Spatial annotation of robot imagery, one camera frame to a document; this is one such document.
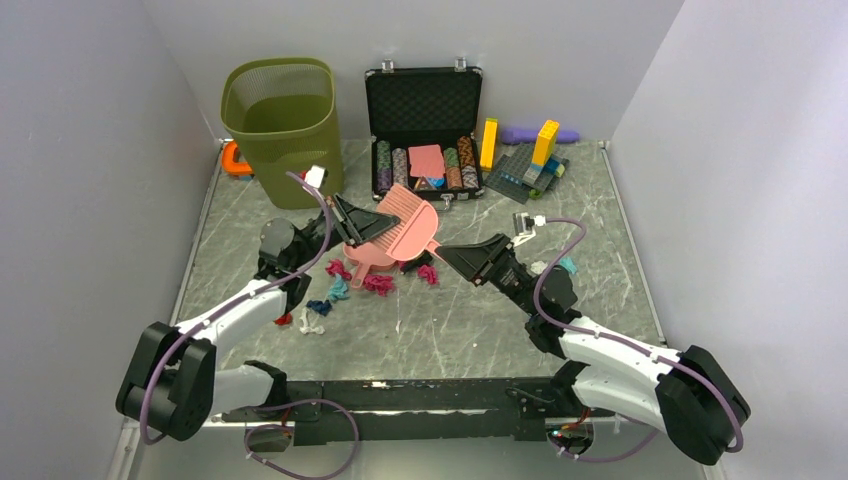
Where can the purple cylinder toy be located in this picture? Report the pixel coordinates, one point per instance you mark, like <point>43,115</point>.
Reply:
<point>515,135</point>

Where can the white paper scrap right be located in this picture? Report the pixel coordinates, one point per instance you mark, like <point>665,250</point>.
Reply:
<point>538,267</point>

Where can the yellow tall building block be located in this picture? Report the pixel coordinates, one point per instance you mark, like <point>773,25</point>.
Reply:
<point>488,144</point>

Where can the pink plastic hand brush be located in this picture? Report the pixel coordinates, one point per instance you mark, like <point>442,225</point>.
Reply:
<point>415,233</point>

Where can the pink plastic dustpan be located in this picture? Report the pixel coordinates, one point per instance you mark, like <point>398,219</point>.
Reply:
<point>367,259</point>

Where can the magenta paper scrap left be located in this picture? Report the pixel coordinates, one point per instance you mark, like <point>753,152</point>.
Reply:
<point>336,267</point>

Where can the white twisted paper scrap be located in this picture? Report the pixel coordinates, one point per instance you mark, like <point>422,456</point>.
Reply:
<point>307,326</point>

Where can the magenta paper scrap centre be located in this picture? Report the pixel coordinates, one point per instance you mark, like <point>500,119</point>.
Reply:
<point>429,274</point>

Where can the orange plastic handle object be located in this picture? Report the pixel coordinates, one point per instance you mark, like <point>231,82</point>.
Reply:
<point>233,163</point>

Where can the olive green mesh wastebasket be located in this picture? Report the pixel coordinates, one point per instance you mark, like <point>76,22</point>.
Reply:
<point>281,113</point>

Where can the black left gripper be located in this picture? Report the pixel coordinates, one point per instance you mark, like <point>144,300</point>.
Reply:
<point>360,225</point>

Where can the dark blue paper scrap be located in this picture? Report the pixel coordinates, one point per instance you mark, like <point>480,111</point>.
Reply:
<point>322,308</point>

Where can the light blue paper scrap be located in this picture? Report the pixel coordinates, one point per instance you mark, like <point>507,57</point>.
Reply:
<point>339,289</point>

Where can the black poker chip case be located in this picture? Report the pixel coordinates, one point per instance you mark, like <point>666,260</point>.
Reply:
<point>413,107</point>

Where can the building block assembly on baseplate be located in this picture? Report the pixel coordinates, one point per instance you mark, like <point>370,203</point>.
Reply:
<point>531,169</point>

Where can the magenta paper scrap by handle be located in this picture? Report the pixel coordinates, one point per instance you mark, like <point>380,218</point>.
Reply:
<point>382,285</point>

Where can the pink card stack in case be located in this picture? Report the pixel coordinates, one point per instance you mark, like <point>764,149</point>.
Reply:
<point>426,161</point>

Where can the teal paper scrap right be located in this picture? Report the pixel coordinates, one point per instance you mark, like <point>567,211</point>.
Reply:
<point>568,264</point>

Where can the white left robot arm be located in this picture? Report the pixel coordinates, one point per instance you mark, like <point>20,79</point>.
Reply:
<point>173,383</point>

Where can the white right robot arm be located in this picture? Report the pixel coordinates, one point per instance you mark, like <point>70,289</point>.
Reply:
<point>686,394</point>

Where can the black paper scrap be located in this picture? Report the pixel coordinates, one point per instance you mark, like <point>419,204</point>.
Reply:
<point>422,260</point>

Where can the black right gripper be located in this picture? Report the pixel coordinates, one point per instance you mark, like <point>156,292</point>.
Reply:
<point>479,262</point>

